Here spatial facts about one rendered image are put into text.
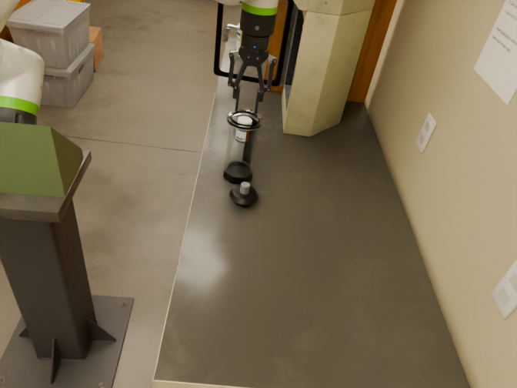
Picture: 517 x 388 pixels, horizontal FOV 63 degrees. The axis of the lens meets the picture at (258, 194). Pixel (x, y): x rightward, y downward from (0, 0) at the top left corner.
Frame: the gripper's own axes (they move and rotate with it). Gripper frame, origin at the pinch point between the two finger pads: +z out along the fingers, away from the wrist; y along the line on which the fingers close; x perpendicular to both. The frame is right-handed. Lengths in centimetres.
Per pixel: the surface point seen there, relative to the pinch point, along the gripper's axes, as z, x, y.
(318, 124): 23, -34, -30
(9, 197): 28, 23, 65
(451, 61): -16, -10, -59
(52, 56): 80, -186, 144
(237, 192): 24.6, 13.0, -0.3
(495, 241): 4, 45, -60
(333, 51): -6.8, -32.7, -28.2
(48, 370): 121, 27, 68
